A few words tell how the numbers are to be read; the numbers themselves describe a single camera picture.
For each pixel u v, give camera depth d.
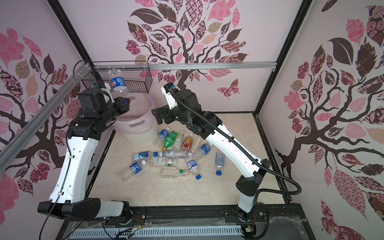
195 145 0.96
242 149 0.43
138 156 0.91
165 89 0.53
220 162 0.89
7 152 0.49
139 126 0.81
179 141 0.97
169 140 0.98
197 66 0.92
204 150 0.92
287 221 0.72
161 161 0.88
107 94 0.49
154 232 0.70
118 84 0.63
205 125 0.44
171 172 0.88
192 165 0.85
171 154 0.93
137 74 0.93
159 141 0.98
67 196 0.38
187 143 0.97
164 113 0.53
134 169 0.85
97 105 0.47
